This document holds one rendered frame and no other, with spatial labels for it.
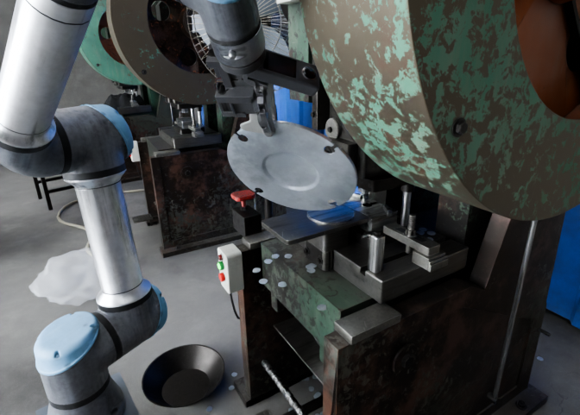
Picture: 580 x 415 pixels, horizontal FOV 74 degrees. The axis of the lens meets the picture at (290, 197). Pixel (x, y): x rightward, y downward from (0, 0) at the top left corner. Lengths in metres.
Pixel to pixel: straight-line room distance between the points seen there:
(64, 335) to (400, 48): 0.78
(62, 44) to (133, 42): 1.54
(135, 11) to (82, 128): 1.37
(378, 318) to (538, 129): 0.49
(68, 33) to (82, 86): 6.82
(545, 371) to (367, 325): 1.16
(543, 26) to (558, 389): 1.42
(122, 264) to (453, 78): 0.71
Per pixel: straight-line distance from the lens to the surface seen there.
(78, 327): 0.91
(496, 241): 1.15
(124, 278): 0.91
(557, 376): 1.93
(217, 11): 0.52
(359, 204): 1.11
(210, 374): 1.69
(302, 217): 1.01
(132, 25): 2.11
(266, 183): 0.90
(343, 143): 0.95
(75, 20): 0.56
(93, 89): 7.40
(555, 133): 0.69
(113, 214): 0.86
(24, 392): 1.92
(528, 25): 0.72
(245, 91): 0.64
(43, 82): 0.62
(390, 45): 0.44
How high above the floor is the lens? 1.19
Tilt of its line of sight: 21 degrees down
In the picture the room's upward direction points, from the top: 1 degrees counter-clockwise
